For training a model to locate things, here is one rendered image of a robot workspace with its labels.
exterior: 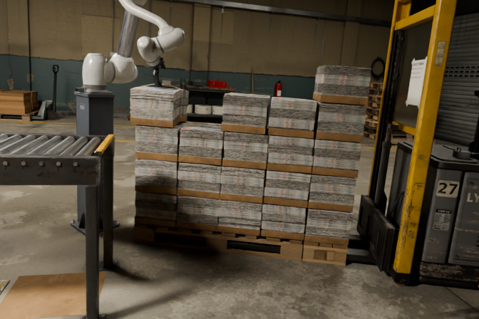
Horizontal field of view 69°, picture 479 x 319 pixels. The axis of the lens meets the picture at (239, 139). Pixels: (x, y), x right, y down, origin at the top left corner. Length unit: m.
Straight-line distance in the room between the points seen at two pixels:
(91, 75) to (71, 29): 6.56
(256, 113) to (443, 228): 1.30
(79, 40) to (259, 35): 4.30
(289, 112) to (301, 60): 7.43
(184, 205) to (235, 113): 0.71
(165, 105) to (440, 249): 1.89
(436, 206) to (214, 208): 1.35
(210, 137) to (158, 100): 0.41
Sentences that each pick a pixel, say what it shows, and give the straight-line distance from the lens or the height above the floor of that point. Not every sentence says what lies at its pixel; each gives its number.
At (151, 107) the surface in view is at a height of 0.95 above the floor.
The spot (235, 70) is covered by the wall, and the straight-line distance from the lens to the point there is 9.07.
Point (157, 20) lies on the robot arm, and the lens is 2.29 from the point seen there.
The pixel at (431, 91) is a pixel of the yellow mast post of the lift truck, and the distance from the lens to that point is 2.18.
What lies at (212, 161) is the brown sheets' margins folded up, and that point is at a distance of 2.28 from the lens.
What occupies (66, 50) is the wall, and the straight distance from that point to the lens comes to 9.13.
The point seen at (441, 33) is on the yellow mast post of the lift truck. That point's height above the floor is 1.49.
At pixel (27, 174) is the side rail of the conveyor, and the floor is 0.73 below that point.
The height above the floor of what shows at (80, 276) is 0.00.
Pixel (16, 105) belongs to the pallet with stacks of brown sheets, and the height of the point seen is 0.31.
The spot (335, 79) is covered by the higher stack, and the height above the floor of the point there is 1.21.
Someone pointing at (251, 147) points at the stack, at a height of 0.74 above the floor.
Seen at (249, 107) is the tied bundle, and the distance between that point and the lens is 2.20.
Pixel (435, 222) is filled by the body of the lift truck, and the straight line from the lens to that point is 2.40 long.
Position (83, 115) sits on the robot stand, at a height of 0.84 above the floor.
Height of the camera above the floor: 1.18
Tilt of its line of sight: 10 degrees down
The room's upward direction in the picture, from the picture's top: 4 degrees clockwise
